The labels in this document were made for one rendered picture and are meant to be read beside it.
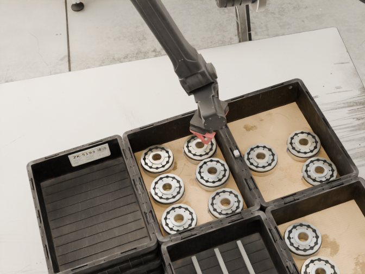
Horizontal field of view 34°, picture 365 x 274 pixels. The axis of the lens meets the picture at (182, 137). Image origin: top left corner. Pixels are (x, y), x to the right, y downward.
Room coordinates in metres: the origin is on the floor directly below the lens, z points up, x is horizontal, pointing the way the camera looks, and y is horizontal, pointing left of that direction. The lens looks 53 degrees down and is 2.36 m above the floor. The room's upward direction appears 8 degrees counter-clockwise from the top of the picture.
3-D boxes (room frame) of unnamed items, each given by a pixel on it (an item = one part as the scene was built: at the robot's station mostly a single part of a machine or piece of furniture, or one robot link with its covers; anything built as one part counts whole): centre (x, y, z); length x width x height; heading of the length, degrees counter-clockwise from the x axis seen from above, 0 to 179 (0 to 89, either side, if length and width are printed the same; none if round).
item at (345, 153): (1.02, -0.30, 0.92); 0.40 x 0.30 x 0.02; 12
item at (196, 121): (0.97, -0.08, 1.17); 0.10 x 0.07 x 0.07; 147
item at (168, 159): (1.05, 0.09, 0.86); 0.10 x 0.10 x 0.01
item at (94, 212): (0.89, 0.29, 0.87); 0.40 x 0.30 x 0.11; 12
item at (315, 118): (1.02, -0.30, 0.87); 0.40 x 0.30 x 0.11; 12
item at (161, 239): (0.95, 0.00, 0.92); 0.40 x 0.30 x 0.02; 12
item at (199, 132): (0.95, -0.07, 1.10); 0.07 x 0.07 x 0.09; 57
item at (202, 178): (0.98, -0.08, 0.86); 0.10 x 0.10 x 0.01
